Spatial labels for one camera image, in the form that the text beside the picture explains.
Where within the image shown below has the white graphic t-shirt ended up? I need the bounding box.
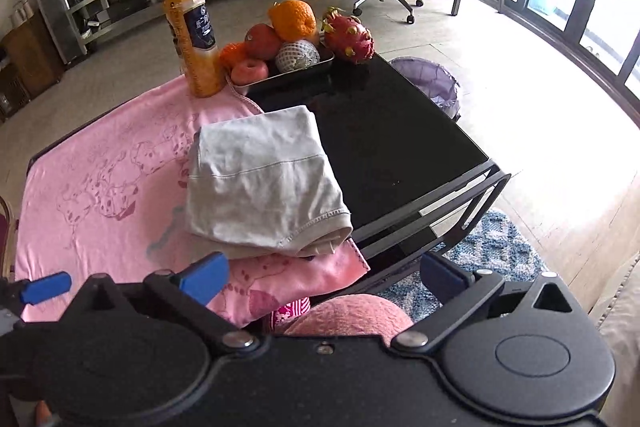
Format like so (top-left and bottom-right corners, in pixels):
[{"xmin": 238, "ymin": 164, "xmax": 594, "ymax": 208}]
[{"xmin": 186, "ymin": 106, "xmax": 352, "ymax": 259}]

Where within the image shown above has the blue patterned rug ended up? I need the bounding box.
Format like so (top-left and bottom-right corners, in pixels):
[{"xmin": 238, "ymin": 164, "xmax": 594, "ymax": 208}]
[{"xmin": 376, "ymin": 210, "xmax": 548, "ymax": 322}]

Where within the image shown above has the black glass coffee table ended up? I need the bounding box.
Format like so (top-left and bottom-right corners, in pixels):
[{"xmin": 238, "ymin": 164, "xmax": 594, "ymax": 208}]
[{"xmin": 244, "ymin": 58, "xmax": 508, "ymax": 299}]

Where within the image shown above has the pink dalmatian blanket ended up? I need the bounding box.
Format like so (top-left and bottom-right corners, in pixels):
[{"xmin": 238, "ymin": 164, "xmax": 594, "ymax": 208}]
[{"xmin": 15, "ymin": 76, "xmax": 370, "ymax": 326}]

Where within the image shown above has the purple mesh basket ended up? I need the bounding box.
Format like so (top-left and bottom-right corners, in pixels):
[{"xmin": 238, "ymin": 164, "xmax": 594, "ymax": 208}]
[{"xmin": 390, "ymin": 56, "xmax": 460, "ymax": 121}]

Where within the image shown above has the pinkish red apple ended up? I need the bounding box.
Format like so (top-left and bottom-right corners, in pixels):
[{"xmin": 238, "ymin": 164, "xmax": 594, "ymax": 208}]
[{"xmin": 231, "ymin": 58, "xmax": 269, "ymax": 86}]

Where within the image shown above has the small tangerine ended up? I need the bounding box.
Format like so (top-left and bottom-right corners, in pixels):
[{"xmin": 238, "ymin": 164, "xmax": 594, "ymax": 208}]
[{"xmin": 219, "ymin": 41, "xmax": 250, "ymax": 72}]

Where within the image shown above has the fruit in white net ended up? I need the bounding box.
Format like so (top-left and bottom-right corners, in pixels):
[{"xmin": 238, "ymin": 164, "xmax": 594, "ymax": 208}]
[{"xmin": 274, "ymin": 40, "xmax": 320, "ymax": 74}]

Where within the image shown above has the metal fruit tray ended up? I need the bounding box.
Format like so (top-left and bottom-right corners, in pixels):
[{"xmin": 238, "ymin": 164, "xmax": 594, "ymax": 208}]
[{"xmin": 227, "ymin": 44, "xmax": 334, "ymax": 96}]

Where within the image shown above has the red dragon fruit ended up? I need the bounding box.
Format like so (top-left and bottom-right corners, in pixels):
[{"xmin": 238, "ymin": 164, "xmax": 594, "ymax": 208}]
[{"xmin": 322, "ymin": 6, "xmax": 375, "ymax": 64}]

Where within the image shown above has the large bumpy orange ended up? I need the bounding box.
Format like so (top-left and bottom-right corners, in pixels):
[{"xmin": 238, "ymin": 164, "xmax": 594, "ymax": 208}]
[{"xmin": 268, "ymin": 0, "xmax": 317, "ymax": 42}]

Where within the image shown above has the tall grey speaker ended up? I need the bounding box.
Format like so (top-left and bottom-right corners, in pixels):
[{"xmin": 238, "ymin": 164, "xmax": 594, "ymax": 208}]
[{"xmin": 37, "ymin": 0, "xmax": 87, "ymax": 65}]

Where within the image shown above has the maroon chair with wooden frame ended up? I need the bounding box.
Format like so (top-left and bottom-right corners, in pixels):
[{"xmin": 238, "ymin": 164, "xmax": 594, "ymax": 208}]
[{"xmin": 0, "ymin": 197, "xmax": 18, "ymax": 281}]

